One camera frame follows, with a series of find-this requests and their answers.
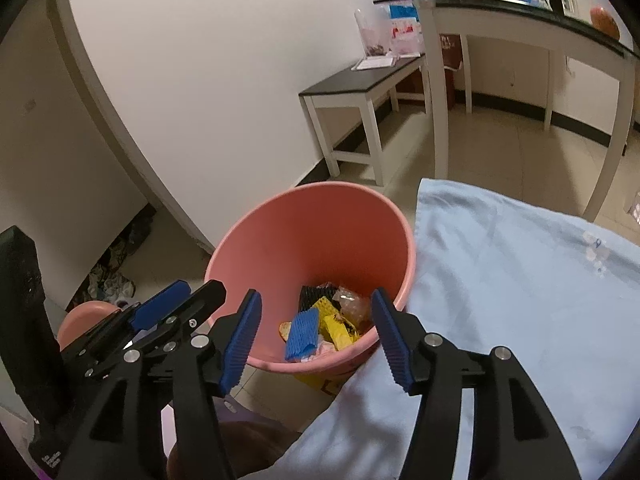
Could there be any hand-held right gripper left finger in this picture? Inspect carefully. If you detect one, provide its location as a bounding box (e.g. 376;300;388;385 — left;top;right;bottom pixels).
59;289;264;480

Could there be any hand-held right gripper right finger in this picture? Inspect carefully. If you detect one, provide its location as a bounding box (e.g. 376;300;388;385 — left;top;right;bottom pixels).
370;287;583;480

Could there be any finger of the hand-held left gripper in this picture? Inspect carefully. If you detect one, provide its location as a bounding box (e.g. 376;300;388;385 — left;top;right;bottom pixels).
82;280;227;380
60;281;192;362

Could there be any yellow wrapper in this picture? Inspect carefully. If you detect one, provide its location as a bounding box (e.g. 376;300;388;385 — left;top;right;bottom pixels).
312;297;368;352

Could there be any blue foam net sleeve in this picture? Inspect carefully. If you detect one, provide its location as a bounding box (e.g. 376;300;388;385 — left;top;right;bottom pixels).
285;308;321;362

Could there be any black foam net sleeve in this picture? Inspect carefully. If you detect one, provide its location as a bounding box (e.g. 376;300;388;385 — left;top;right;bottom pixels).
299;284;342;313

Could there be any pink plastic bucket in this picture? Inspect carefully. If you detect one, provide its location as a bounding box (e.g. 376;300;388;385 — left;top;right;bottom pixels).
204;181;417;375

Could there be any pink plastic basin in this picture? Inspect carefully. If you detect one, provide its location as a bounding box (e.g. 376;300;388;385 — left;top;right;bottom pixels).
57;301;121;352

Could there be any pile of dark cloth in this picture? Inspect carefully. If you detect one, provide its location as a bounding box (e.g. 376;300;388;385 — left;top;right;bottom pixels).
70;205;157;311

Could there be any yellow cardboard box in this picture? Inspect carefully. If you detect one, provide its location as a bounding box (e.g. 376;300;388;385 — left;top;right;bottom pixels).
295;365;353;397

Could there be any light blue tablecloth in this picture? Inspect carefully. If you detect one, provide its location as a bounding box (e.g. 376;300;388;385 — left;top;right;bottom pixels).
280;177;640;480

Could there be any black-top white bench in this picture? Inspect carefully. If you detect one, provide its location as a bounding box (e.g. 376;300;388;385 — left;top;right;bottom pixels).
298;52;435;187

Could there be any white paper sheet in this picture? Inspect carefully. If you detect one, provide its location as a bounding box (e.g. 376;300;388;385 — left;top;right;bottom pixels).
352;57;397;71

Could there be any tall red box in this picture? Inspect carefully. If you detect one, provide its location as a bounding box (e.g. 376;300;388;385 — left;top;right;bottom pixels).
439;32;465;109

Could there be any red printed plastic bag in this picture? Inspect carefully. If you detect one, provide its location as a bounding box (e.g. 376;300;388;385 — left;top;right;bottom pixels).
354;2;426;59

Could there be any white glass-top table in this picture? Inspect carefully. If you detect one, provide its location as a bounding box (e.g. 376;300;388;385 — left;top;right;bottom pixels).
387;0;640;223

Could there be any red round fruit ornament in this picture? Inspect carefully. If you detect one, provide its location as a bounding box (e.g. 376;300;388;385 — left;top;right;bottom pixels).
590;6;621;39

